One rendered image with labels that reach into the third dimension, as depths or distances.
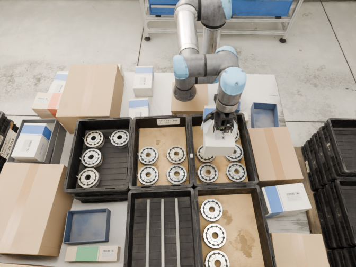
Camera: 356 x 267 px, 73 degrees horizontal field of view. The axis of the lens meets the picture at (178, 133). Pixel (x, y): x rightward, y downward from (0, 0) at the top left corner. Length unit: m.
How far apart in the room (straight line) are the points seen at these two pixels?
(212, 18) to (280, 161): 0.77
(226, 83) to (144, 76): 1.00
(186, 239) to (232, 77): 0.75
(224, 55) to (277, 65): 2.24
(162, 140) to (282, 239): 0.74
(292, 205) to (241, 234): 0.27
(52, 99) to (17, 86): 1.57
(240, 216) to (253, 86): 0.94
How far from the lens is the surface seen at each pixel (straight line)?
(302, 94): 2.87
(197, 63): 0.81
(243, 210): 1.24
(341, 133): 2.09
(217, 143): 0.98
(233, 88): 0.74
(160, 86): 1.73
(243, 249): 1.21
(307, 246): 1.27
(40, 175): 1.35
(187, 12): 1.06
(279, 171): 1.32
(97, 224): 1.38
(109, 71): 1.60
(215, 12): 1.13
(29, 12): 4.18
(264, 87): 1.81
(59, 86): 1.79
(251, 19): 3.07
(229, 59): 0.82
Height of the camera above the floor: 2.00
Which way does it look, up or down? 60 degrees down
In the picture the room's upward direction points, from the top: 1 degrees counter-clockwise
